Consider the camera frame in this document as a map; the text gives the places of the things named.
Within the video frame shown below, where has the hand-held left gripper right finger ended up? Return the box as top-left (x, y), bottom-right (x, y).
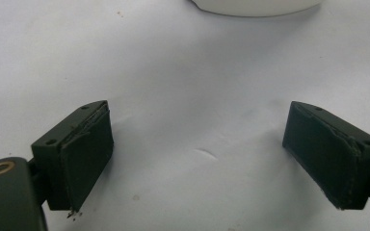
top-left (282, 101), bottom-right (370, 211)

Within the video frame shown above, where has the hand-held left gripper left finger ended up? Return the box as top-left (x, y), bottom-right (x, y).
top-left (31, 100), bottom-right (115, 213)

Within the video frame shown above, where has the white bottle with blue pump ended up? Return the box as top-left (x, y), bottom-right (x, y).
top-left (191, 0), bottom-right (323, 17)

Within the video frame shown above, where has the light grey foam mat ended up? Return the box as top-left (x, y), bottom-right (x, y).
top-left (0, 0), bottom-right (370, 231)

